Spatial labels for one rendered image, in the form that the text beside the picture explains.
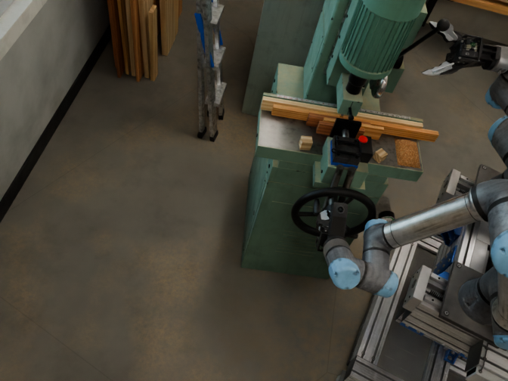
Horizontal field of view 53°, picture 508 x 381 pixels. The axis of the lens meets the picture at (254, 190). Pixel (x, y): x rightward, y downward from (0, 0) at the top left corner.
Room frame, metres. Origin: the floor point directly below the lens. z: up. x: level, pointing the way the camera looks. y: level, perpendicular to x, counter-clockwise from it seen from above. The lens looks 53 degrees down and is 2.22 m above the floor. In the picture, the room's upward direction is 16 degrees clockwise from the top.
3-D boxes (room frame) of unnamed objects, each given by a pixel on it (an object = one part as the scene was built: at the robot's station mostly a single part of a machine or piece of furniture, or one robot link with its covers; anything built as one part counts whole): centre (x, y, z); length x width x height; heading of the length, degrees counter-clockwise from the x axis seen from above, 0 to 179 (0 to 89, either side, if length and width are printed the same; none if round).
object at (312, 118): (1.36, -0.23, 0.92); 0.23 x 0.02 x 0.04; 99
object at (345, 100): (1.40, -0.23, 1.03); 0.14 x 0.07 x 0.09; 9
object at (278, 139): (1.28, -0.26, 0.87); 0.61 x 0.30 x 0.06; 99
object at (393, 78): (1.59, -0.36, 1.02); 0.09 x 0.07 x 0.12; 99
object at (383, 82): (1.53, -0.33, 1.02); 0.12 x 0.03 x 0.12; 9
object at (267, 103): (1.40, -0.24, 0.92); 0.60 x 0.02 x 0.05; 99
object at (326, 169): (1.19, -0.27, 0.91); 0.15 x 0.14 x 0.09; 99
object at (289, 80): (1.50, -0.21, 0.76); 0.57 x 0.45 x 0.09; 9
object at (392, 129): (1.39, -0.29, 0.92); 0.62 x 0.02 x 0.04; 99
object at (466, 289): (0.86, -0.80, 0.87); 0.15 x 0.15 x 0.10
